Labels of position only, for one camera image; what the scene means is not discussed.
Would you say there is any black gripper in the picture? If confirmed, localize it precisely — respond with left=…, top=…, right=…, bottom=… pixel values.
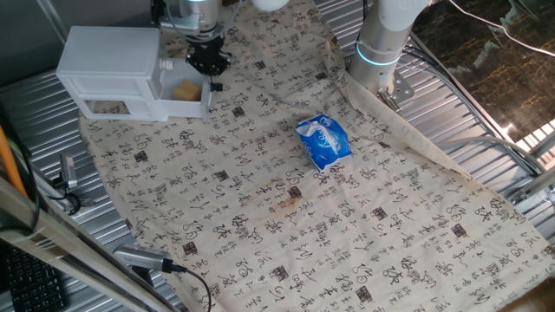
left=185, top=35, right=233, bottom=79

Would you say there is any light wooden cube block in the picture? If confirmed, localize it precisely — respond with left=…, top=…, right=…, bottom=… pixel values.
left=172, top=78, right=204, bottom=103

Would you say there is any white plastic drawer cabinet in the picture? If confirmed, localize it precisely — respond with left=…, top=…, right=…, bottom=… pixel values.
left=55, top=25, right=168, bottom=122

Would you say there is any blue tissue pack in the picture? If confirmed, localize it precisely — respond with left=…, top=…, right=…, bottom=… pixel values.
left=294, top=113, right=354, bottom=173

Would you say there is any beige calligraphy print cloth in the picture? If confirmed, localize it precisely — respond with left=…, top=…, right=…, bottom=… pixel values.
left=77, top=0, right=555, bottom=312

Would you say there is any orange pole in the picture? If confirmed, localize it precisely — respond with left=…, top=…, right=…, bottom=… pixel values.
left=0, top=125, right=29, bottom=198

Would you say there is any black keyboard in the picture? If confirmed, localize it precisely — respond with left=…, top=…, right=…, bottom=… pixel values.
left=3, top=244, right=69, bottom=312

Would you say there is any grey metal frame post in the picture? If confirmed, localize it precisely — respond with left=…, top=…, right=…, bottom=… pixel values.
left=36, top=0, right=73, bottom=51

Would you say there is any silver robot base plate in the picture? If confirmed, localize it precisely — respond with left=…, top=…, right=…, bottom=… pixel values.
left=375, top=71, right=416, bottom=113

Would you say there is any large silver camera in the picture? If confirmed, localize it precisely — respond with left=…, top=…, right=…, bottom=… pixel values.
left=113, top=243, right=175, bottom=275

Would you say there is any black camera cable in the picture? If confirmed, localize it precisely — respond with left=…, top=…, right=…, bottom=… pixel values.
left=171, top=263, right=214, bottom=312

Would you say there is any aluminium frame beam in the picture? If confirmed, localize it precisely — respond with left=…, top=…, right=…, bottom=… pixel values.
left=0, top=175, right=177, bottom=312

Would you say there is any thin white cable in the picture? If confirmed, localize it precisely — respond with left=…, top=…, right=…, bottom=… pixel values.
left=448, top=0, right=555, bottom=58

